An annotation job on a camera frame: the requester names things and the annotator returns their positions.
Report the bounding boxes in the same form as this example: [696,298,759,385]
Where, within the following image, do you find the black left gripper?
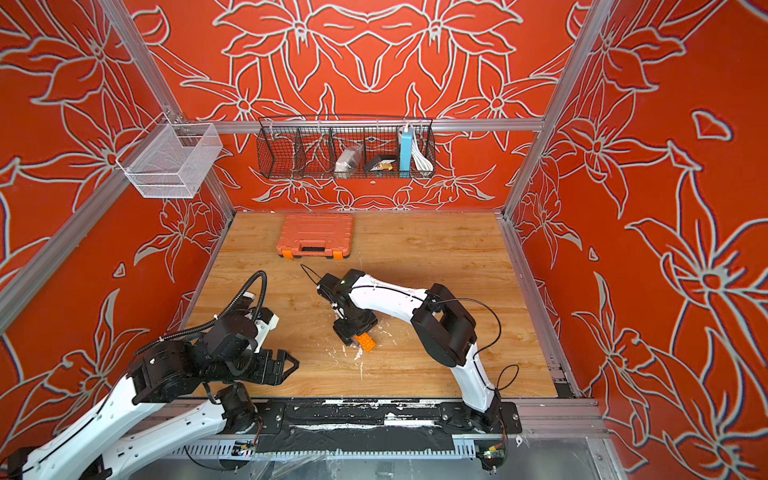
[209,345,305,385]

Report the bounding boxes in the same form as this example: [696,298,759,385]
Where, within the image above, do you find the long orange lego brick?
[353,333,376,352]

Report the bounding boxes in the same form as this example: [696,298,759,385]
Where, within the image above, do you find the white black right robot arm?
[316,269,501,431]

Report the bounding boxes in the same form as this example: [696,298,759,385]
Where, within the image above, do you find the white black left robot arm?
[4,270,299,479]

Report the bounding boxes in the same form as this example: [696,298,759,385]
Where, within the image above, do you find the orange plastic tool case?
[276,213,354,260]

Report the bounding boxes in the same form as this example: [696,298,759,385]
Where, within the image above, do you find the clear plastic bag in basket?
[334,145,364,179]

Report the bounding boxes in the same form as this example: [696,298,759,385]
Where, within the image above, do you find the black small item in basket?
[364,154,399,173]

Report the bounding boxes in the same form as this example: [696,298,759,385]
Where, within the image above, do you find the white cables in basket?
[412,140,434,178]

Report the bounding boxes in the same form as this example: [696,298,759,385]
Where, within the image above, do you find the black wire wall basket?
[256,115,437,180]

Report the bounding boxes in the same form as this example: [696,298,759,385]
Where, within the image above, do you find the white wire wall basket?
[120,123,222,199]

